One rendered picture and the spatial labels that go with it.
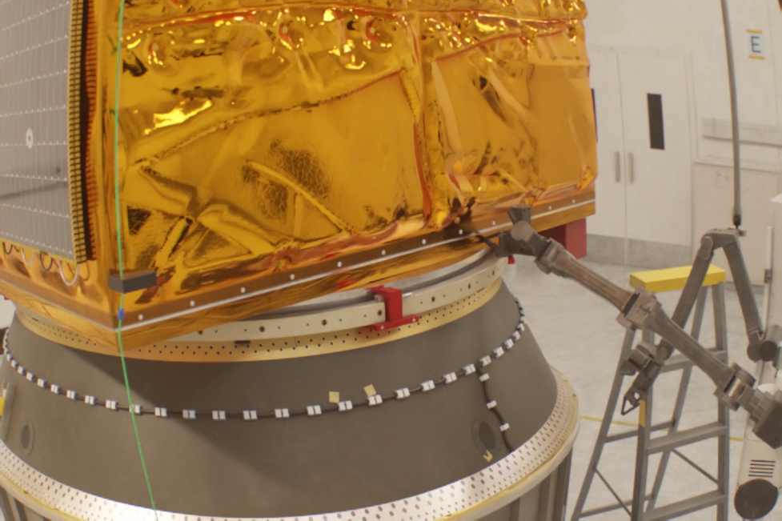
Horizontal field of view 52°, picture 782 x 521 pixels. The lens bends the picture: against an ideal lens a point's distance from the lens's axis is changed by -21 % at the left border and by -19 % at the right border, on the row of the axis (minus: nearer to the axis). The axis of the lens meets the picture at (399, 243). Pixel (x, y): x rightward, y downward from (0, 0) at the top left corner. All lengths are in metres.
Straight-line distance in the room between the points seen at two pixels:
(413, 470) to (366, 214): 0.65
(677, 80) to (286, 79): 7.97
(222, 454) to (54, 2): 1.21
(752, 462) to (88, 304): 1.85
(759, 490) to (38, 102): 2.25
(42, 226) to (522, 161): 1.50
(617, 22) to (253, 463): 8.47
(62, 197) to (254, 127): 0.49
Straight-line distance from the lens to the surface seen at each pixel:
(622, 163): 10.29
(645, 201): 10.22
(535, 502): 2.82
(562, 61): 3.08
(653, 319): 2.33
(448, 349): 2.57
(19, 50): 2.24
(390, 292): 2.39
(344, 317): 2.35
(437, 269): 2.58
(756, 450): 2.59
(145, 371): 2.39
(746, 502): 2.68
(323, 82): 2.24
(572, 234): 3.30
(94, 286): 2.00
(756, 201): 9.09
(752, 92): 9.60
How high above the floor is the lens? 2.32
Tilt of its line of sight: 11 degrees down
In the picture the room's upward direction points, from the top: 2 degrees counter-clockwise
